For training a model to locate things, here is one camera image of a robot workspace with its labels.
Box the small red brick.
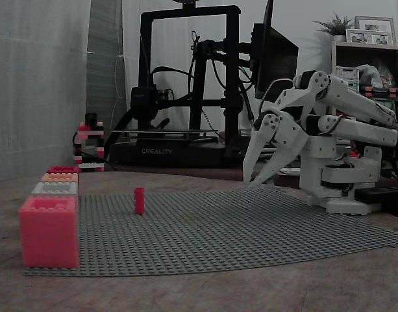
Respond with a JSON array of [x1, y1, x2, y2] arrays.
[[133, 187, 145, 215]]

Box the grey Lego baseplate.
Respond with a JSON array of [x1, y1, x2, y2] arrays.
[[22, 186, 398, 278]]

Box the orange lego block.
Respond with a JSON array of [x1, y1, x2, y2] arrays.
[[40, 172, 80, 183]]

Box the grey lego block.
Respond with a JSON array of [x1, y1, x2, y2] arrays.
[[32, 181, 80, 198]]

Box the large red lego block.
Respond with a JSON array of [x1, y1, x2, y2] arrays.
[[19, 194, 80, 269]]

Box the black computer monitor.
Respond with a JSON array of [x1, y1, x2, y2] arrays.
[[251, 0, 300, 100]]

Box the wooden shelf unit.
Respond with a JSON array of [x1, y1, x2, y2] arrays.
[[330, 40, 398, 108]]

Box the clear plastic bag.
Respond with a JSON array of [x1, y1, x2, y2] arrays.
[[356, 64, 383, 87]]

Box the small potted green plant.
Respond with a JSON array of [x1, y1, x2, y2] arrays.
[[312, 11, 354, 42]]

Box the black Creality 3D printer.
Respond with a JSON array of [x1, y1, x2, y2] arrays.
[[108, 4, 253, 169]]

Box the small white picture frame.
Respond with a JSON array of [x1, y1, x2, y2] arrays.
[[345, 28, 373, 45]]

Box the large white picture frame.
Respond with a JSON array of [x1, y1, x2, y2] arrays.
[[354, 16, 397, 46]]

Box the multicolour Lego camera tower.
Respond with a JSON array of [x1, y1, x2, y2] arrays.
[[73, 120, 106, 172]]

